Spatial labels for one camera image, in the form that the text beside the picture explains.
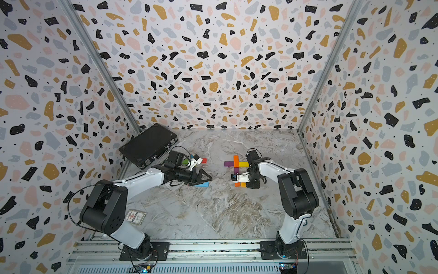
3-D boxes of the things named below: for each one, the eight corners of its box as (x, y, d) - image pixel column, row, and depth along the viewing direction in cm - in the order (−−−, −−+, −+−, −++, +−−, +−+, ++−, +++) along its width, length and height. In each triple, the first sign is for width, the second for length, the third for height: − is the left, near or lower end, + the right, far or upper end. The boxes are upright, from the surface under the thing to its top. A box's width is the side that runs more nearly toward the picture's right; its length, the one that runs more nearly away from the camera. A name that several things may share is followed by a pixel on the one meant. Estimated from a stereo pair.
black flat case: (121, 154, 110) (116, 148, 105) (158, 128, 126) (155, 122, 121) (142, 171, 102) (138, 166, 97) (179, 141, 118) (177, 135, 113)
